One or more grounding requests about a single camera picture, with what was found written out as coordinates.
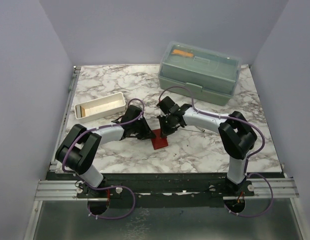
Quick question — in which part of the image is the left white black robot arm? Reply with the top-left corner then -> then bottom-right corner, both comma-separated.
55,105 -> 156,198

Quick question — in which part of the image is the red leather card holder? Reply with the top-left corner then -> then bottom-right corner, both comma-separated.
151,129 -> 169,150

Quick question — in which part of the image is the green plastic toolbox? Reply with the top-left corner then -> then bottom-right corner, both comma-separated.
158,41 -> 242,106

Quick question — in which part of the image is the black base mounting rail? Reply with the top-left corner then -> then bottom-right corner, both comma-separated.
46,171 -> 256,210

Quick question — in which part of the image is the white rectangular plastic tray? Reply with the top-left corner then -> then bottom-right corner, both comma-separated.
74,92 -> 126,123

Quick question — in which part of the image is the orange handled tool in toolbox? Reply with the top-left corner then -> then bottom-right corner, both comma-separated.
171,49 -> 194,58

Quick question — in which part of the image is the yellow black handled screwdriver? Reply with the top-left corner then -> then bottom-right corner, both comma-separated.
181,128 -> 206,133

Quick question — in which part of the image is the stack of cards in tray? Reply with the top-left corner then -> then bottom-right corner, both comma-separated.
79,106 -> 86,118

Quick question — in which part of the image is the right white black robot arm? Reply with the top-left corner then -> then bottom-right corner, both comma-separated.
157,96 -> 257,196

